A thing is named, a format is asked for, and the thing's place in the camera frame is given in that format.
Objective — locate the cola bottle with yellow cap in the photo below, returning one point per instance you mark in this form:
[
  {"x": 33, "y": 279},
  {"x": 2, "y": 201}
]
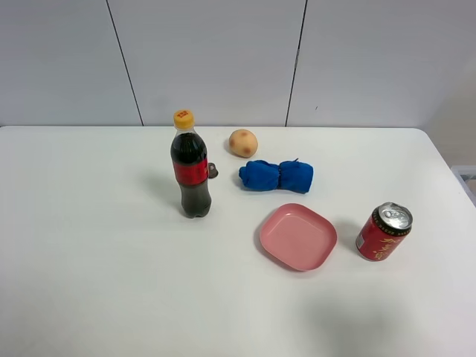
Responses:
[{"x": 190, "y": 163}]

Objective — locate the small dark brown object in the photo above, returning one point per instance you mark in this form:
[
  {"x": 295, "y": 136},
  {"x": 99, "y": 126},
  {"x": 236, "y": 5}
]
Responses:
[{"x": 212, "y": 171}]

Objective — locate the rolled blue cloth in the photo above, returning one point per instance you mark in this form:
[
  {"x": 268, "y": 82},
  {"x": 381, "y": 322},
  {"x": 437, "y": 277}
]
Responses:
[{"x": 292, "y": 176}]

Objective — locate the tan potato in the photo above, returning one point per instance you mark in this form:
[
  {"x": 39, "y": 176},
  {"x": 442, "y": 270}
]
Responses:
[{"x": 243, "y": 143}]

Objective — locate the pink square plate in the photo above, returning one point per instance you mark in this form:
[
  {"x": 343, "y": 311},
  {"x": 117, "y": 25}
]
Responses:
[{"x": 298, "y": 237}]

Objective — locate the red drink can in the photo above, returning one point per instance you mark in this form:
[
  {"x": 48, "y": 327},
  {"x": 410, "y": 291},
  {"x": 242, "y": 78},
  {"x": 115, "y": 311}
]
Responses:
[{"x": 386, "y": 227}]

